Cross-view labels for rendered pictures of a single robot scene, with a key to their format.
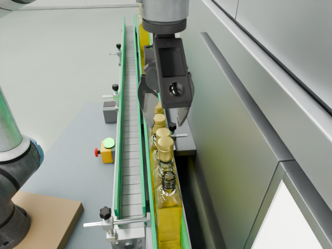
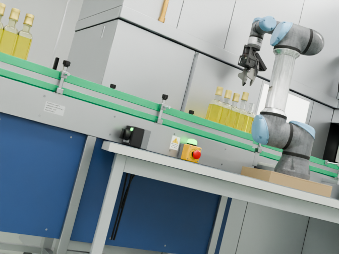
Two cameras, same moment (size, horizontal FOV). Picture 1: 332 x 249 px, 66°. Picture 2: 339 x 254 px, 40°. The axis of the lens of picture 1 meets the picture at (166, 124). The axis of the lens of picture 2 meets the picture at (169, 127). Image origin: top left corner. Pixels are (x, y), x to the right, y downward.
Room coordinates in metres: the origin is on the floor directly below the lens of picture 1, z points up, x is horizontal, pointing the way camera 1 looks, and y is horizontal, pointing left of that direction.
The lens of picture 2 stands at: (1.74, 2.06, 0.73)
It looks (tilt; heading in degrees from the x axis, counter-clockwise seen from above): 4 degrees up; 245
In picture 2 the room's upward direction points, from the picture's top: 14 degrees clockwise
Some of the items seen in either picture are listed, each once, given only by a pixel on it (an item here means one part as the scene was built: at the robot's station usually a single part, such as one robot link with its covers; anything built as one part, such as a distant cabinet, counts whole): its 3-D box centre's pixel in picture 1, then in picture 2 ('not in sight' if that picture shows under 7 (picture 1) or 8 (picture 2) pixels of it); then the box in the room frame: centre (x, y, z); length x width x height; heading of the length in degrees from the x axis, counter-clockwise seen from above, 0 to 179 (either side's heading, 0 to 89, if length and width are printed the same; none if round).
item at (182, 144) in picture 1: (169, 92); not in sight; (1.15, -0.02, 0.84); 0.95 x 0.09 x 0.11; 7
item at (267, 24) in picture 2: not in sight; (268, 25); (0.43, 0.10, 1.53); 0.11 x 0.11 x 0.08; 75
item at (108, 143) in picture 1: (108, 142); (192, 142); (0.77, 0.24, 0.84); 0.04 x 0.04 x 0.03
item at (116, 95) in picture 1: (111, 98); (164, 109); (0.94, 0.24, 0.94); 0.07 x 0.04 x 0.13; 97
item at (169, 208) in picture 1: (168, 216); (245, 131); (0.34, -0.01, 0.99); 0.06 x 0.06 x 0.21; 7
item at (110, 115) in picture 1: (112, 111); (135, 137); (1.05, 0.27, 0.79); 0.08 x 0.08 x 0.08; 7
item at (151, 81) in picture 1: (164, 53); (250, 57); (0.43, 0.00, 1.37); 0.09 x 0.08 x 0.12; 6
